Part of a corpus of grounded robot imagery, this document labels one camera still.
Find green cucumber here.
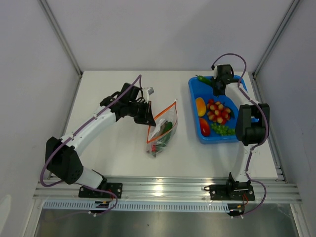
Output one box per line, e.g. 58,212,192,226
160,121,173,143

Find grey toy fish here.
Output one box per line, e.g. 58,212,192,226
146,121,168,158

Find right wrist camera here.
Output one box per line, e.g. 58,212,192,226
211,64,221,79

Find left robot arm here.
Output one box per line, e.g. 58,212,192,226
44,83,156,198

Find left aluminium frame post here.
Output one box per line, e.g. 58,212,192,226
38,0,83,77

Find aluminium frame post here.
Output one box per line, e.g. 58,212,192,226
251,0,303,77
38,0,83,77

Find blue plastic bin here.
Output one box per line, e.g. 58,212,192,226
188,76,239,144

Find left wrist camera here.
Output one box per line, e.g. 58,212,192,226
142,87,154,102

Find yellow orange mango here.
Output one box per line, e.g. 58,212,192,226
195,97,207,117

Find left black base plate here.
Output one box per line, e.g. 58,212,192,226
79,182,123,199

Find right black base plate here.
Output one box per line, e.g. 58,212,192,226
209,185,255,201

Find right aluminium frame post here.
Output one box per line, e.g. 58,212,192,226
251,0,303,77

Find red cherry bunch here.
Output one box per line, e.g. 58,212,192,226
206,99,235,125

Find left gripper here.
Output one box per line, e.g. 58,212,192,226
127,100,156,127

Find clear zip bag orange zipper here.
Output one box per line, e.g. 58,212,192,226
146,99,178,158

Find aluminium mounting rail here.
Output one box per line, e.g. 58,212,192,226
33,176,302,204

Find red orange mango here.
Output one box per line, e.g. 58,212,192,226
199,118,211,137

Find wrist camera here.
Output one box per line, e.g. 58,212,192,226
211,64,221,79
142,87,154,102

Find green chili pepper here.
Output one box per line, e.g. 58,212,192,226
196,75,212,86

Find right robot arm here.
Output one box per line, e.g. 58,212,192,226
209,64,270,201

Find green grape bunch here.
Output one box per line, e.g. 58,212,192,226
211,123,236,136

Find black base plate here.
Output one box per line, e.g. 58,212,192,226
79,182,123,199
209,185,255,201

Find white slotted cable duct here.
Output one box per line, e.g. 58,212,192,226
43,200,230,213

